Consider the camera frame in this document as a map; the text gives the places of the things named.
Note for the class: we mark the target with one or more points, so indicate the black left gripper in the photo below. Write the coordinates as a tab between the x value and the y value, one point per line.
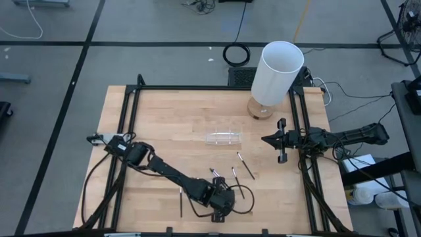
222	200

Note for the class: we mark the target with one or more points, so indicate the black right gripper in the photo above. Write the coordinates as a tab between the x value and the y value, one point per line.
291	139

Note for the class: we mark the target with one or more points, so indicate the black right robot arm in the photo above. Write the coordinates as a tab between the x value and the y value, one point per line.
355	135

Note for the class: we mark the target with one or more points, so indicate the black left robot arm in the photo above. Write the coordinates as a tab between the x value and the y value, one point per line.
171	171

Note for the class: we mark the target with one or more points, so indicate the clear plastic container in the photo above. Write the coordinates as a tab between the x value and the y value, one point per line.
230	140

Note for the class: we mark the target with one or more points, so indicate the white table lamp wooden base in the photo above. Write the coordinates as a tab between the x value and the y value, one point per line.
276	79

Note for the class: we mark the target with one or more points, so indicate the black vented box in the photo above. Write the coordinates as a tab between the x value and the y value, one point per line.
241	77

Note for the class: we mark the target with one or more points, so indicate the white box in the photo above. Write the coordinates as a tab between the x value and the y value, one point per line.
358	163

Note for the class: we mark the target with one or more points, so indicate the white paper roll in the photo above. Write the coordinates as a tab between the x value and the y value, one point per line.
391	199
363	195

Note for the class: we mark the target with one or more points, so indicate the grey side table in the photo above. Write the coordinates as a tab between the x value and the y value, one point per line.
404	125

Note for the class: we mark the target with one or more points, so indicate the black device on side table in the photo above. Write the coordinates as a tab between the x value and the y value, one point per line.
415	98

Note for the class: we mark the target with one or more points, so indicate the black floor fan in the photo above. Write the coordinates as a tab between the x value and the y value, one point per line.
410	23

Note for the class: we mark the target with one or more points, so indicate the grey metal bar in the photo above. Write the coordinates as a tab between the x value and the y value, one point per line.
14	78

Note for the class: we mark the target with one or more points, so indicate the grey metal base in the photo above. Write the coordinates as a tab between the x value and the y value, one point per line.
41	2

